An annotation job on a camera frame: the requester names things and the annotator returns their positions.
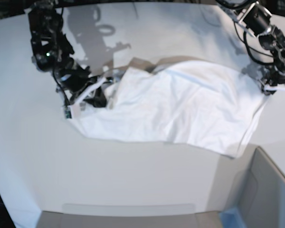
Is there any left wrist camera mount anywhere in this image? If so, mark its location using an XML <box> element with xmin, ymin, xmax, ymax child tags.
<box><xmin>261</xmin><ymin>84</ymin><xmax>285</xmax><ymax>99</ymax></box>

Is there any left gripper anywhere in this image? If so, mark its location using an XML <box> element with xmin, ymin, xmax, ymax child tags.
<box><xmin>258</xmin><ymin>66</ymin><xmax>285</xmax><ymax>89</ymax></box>

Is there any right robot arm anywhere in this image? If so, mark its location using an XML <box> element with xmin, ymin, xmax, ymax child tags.
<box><xmin>28</xmin><ymin>0</ymin><xmax>100</xmax><ymax>106</ymax></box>

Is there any white t-shirt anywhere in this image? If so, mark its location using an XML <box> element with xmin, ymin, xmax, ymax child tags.
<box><xmin>69</xmin><ymin>61</ymin><xmax>267</xmax><ymax>158</ymax></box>

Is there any grey cardboard box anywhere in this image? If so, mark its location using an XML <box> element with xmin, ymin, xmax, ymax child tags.
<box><xmin>207</xmin><ymin>144</ymin><xmax>285</xmax><ymax>228</ymax></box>

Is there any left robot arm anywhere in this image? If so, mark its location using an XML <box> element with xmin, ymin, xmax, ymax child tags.
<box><xmin>232</xmin><ymin>0</ymin><xmax>285</xmax><ymax>93</ymax></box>

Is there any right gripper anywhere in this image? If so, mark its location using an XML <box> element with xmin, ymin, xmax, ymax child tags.
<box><xmin>52</xmin><ymin>63</ymin><xmax>107</xmax><ymax>108</ymax></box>

